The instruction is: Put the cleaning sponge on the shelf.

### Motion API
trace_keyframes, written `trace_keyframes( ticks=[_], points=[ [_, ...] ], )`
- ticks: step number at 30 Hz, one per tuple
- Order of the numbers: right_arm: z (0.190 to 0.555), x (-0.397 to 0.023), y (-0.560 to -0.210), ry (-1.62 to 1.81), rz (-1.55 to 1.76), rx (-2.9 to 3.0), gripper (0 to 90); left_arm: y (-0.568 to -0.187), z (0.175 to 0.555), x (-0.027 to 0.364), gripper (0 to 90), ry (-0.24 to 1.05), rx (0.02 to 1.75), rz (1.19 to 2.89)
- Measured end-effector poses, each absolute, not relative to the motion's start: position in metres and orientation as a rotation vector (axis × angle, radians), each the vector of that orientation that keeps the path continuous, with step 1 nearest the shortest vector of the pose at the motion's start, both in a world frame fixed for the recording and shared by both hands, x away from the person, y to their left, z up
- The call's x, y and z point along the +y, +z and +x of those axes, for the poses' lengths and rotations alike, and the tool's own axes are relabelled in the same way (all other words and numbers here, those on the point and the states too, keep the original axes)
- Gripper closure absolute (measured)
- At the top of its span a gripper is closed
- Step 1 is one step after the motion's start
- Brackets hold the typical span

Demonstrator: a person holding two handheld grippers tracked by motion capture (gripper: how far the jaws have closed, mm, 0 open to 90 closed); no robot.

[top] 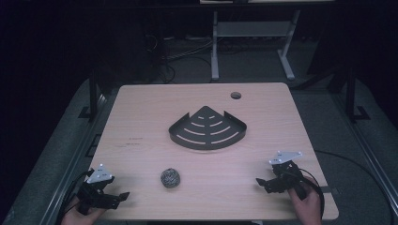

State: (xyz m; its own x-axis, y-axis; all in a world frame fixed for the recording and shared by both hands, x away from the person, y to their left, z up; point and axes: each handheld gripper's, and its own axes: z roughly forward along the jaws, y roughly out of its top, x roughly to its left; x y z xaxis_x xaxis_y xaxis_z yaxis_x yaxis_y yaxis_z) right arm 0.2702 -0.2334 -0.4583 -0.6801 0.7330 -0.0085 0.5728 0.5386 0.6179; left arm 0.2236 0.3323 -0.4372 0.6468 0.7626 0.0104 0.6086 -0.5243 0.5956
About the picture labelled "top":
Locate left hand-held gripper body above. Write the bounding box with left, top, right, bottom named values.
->
left=76, top=163, right=121, bottom=217

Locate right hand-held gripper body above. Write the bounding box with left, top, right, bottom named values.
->
left=268, top=150, right=310, bottom=201

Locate steel wool ball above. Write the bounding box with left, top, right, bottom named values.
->
left=160, top=168, right=181, bottom=189

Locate black metal corner shelf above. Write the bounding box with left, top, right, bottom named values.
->
left=168, top=105, right=248, bottom=151

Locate person's left hand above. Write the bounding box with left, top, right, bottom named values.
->
left=60, top=196, right=107, bottom=225

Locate person's right hand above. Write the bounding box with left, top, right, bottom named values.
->
left=287, top=175, right=323, bottom=225

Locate black metal stand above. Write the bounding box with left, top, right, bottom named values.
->
left=344, top=59, right=372, bottom=124
left=78, top=69, right=106, bottom=122

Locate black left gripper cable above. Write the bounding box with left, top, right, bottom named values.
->
left=57, top=169, right=96, bottom=223

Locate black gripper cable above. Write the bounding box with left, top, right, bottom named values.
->
left=297, top=168, right=326, bottom=219
left=57, top=169, right=96, bottom=223

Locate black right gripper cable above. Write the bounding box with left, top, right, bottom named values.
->
left=297, top=168, right=326, bottom=219

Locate aluminium frame rail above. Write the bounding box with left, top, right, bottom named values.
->
left=38, top=90, right=121, bottom=225
left=329, top=92, right=398, bottom=219

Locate black floor cable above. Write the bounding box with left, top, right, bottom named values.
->
left=314, top=149, right=394, bottom=225

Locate bundle of floor cables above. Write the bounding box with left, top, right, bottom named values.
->
left=144, top=33, right=217, bottom=84

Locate white metal desk frame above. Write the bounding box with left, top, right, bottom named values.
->
left=210, top=8, right=302, bottom=83

